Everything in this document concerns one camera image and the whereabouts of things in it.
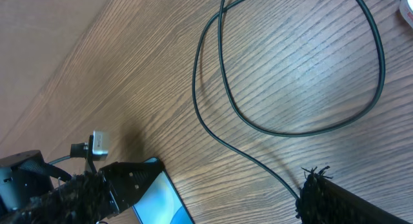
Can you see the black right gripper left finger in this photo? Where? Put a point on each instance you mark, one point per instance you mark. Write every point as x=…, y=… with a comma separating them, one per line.
x=83, y=199

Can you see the blue Galaxy smartphone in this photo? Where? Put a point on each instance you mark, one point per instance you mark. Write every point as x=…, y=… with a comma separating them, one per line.
x=162, y=204

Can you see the white power strip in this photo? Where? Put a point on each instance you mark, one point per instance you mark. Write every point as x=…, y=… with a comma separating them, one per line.
x=405, y=8

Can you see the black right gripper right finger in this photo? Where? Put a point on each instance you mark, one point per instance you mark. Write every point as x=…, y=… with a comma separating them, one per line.
x=323, y=202

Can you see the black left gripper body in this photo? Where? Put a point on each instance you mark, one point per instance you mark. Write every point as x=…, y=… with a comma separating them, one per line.
x=26, y=175

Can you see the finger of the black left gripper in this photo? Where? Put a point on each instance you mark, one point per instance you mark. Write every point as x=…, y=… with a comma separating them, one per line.
x=127, y=183

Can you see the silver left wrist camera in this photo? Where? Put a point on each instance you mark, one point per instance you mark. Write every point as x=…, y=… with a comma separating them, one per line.
x=96, y=148

